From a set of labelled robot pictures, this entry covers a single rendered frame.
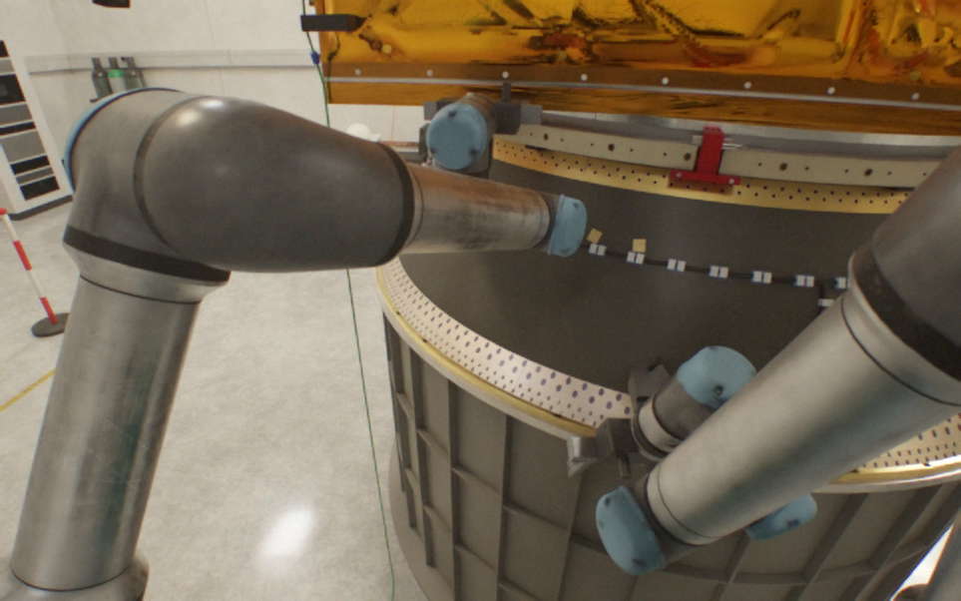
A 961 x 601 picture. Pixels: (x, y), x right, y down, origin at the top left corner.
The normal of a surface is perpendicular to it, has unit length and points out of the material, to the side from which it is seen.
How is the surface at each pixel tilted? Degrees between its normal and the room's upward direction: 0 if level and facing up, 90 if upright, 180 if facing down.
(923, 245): 74
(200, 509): 0
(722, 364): 24
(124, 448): 86
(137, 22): 90
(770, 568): 90
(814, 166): 90
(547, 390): 43
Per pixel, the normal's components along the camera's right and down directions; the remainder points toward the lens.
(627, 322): -0.39, -0.02
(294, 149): 0.47, -0.31
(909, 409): -0.37, 0.67
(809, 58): -0.12, 0.87
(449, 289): -0.70, -0.15
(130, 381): 0.68, 0.24
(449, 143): -0.15, 0.49
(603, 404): -0.29, -0.33
